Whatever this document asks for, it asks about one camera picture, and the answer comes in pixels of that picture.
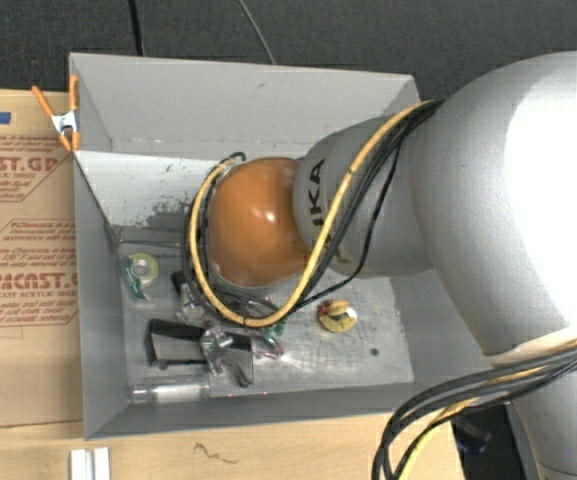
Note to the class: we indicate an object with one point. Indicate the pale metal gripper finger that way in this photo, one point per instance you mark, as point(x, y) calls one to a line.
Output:
point(218, 350)
point(189, 307)

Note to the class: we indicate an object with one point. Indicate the green and white tape dispenser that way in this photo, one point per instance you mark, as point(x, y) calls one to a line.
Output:
point(140, 274)

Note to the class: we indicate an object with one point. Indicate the black box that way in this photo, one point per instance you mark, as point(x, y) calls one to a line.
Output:
point(173, 345)

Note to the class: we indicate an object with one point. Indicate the clear glass tube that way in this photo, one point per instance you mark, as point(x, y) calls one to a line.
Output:
point(168, 392)

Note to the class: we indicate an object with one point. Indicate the yellow and brown toy burger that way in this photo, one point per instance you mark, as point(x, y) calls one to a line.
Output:
point(337, 316)

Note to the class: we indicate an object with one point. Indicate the brown cardboard board, red print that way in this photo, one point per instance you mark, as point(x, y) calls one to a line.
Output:
point(23, 248)

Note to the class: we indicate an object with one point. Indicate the grey metal bin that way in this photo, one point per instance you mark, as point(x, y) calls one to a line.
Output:
point(248, 113)

